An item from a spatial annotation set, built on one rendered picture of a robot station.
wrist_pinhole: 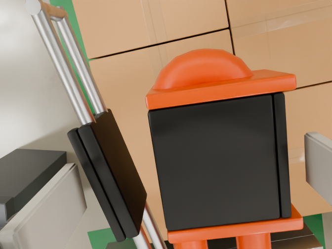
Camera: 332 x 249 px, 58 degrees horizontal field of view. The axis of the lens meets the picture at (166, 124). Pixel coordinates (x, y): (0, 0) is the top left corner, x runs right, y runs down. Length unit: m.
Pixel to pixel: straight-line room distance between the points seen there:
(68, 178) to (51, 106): 1.36
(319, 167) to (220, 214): 0.06
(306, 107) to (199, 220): 0.79
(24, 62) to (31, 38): 0.11
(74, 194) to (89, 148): 0.03
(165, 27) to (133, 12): 0.10
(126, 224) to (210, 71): 0.09
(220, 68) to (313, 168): 0.07
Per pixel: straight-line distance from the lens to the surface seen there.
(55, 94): 1.51
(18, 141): 1.64
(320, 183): 0.17
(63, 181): 0.16
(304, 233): 1.09
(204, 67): 0.16
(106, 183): 0.16
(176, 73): 0.16
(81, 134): 0.16
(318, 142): 0.17
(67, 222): 0.17
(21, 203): 1.20
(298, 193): 1.01
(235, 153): 0.16
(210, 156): 0.16
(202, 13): 0.85
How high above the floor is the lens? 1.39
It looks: 76 degrees down
